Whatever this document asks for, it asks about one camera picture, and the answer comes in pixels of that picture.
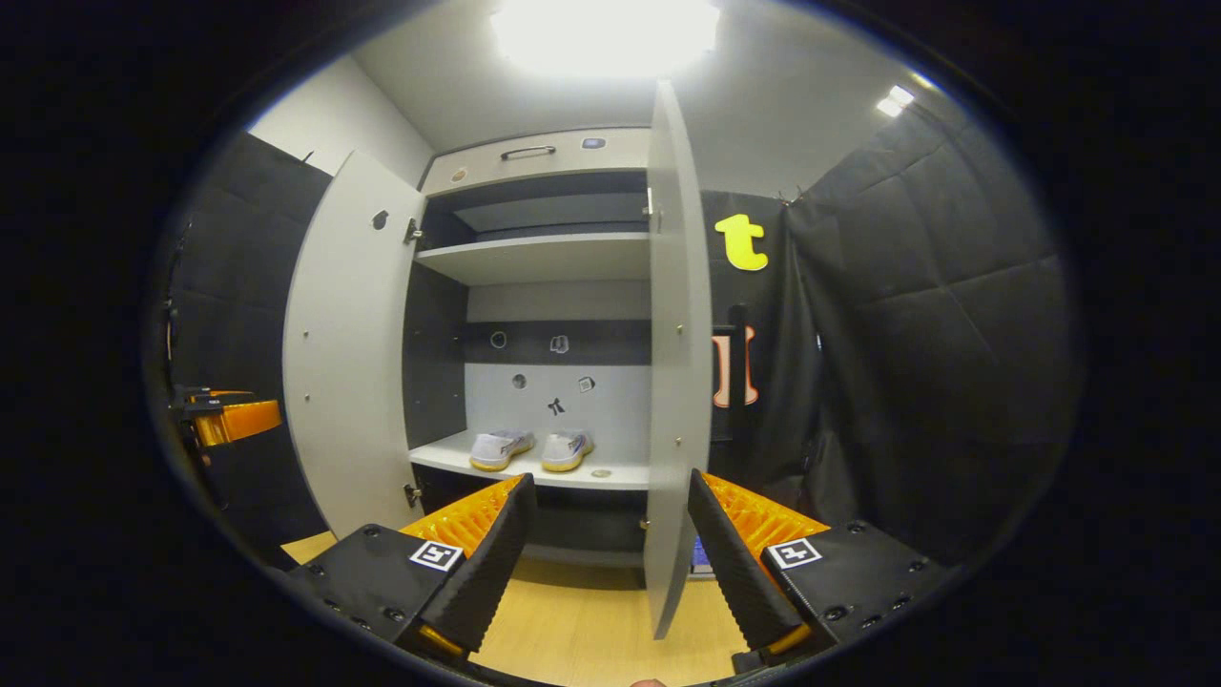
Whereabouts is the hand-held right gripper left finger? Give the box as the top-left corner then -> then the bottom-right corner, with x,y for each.
286,473 -> 538,659

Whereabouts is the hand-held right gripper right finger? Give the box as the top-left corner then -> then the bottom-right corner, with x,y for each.
687,468 -> 955,669

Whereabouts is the white canvas shoe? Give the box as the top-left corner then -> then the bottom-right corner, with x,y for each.
541,429 -> 595,473
469,429 -> 537,472

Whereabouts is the white cabinet door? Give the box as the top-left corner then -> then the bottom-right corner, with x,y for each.
282,150 -> 427,540
642,79 -> 714,640

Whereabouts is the white grey shoe cabinet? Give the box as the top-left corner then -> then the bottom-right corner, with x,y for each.
401,127 -> 659,569

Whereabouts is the large ceiling light panel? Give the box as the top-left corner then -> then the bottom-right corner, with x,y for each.
491,0 -> 721,77

